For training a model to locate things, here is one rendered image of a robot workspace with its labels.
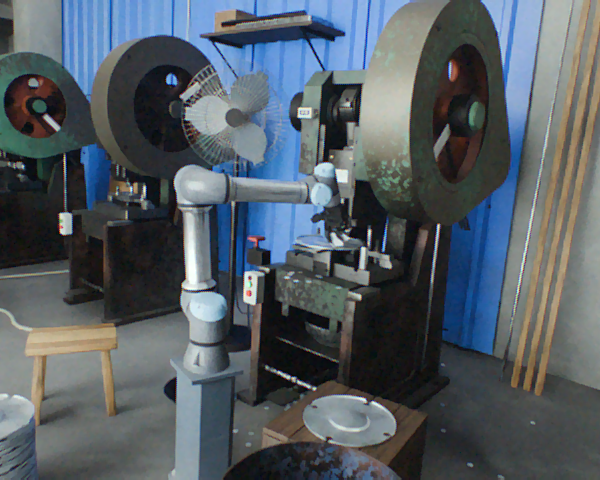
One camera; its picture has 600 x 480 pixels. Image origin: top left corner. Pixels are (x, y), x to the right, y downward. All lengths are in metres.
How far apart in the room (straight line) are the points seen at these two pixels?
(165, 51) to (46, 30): 3.81
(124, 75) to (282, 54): 1.45
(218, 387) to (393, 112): 1.04
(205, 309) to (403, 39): 1.06
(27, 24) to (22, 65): 2.20
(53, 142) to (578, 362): 4.11
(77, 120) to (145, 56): 1.85
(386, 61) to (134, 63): 1.68
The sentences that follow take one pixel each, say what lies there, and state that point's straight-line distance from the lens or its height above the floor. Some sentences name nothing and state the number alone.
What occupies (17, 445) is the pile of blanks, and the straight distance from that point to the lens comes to 1.81.
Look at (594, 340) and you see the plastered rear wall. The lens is 3.17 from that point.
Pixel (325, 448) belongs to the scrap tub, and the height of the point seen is 0.47.
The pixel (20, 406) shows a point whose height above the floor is 0.31.
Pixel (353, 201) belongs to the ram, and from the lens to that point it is 2.14.
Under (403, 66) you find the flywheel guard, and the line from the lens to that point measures 1.70.
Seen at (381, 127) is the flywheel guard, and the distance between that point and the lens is 1.70.
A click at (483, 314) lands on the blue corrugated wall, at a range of 3.27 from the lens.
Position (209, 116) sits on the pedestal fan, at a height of 1.29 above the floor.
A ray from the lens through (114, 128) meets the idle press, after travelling 2.98.
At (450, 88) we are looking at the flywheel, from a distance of 2.08.
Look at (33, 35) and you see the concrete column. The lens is 6.81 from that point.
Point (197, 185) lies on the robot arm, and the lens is 1.59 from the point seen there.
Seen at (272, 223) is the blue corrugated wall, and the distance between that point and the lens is 4.07.
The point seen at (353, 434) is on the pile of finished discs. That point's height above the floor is 0.35.
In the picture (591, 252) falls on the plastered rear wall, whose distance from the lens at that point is 3.08.
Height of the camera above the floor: 1.20
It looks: 11 degrees down
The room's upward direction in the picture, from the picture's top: 4 degrees clockwise
